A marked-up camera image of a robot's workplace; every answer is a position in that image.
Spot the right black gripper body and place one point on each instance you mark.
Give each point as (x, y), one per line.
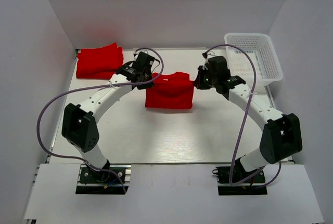
(206, 80)

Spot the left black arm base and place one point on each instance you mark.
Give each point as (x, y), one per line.
(92, 182)

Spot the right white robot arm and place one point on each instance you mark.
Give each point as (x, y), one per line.
(281, 133)

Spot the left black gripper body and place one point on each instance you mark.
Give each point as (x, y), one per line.
(148, 81)

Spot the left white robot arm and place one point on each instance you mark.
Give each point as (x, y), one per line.
(79, 125)

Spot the folded red t shirt stack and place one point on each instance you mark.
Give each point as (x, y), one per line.
(99, 63)

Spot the white plastic basket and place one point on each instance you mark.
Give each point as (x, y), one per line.
(260, 49)

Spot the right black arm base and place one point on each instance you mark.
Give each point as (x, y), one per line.
(251, 186)

